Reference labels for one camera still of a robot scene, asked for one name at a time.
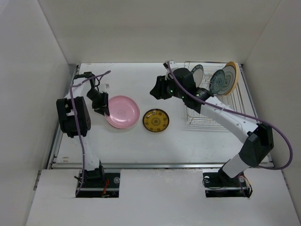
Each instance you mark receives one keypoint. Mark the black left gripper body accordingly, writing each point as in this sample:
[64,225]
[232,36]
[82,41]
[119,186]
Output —
[95,96]

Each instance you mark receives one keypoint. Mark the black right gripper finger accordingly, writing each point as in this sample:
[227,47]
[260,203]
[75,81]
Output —
[157,89]
[165,90]

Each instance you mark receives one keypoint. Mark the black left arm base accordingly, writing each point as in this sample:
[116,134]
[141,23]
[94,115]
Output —
[107,188]

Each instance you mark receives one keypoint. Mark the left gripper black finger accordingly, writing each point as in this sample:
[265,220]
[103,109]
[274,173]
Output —
[105,98]
[102,109]

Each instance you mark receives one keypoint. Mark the dark green patterned plate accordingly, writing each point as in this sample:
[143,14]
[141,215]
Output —
[217,81]

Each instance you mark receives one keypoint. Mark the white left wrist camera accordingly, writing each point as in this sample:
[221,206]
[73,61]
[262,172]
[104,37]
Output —
[103,87]

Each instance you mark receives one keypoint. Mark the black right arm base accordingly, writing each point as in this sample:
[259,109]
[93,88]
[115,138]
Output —
[234,187]

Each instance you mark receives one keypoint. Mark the pink plate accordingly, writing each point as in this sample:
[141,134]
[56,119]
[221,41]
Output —
[124,112]

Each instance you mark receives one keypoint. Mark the yellow patterned small plate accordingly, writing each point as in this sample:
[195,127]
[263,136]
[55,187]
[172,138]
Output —
[156,120]

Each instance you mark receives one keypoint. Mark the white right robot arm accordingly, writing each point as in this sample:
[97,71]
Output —
[257,138]

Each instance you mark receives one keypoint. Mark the white blue rimmed plate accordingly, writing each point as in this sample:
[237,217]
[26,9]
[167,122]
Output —
[198,73]

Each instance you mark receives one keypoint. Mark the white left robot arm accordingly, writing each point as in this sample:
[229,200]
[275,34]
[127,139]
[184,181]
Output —
[75,122]

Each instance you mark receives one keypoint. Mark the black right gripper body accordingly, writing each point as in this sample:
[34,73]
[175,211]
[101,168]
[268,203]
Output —
[176,91]

